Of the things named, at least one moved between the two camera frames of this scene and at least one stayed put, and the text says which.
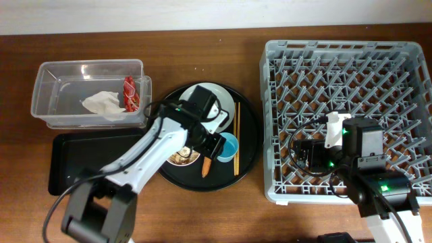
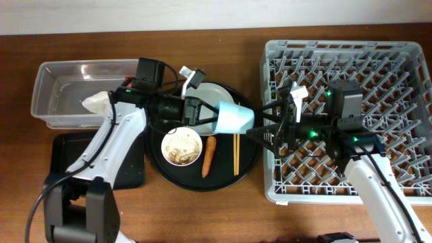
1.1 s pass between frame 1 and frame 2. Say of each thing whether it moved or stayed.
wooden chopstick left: stayed
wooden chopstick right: stayed
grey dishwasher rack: stayed
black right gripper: moved
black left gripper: moved
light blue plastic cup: moved
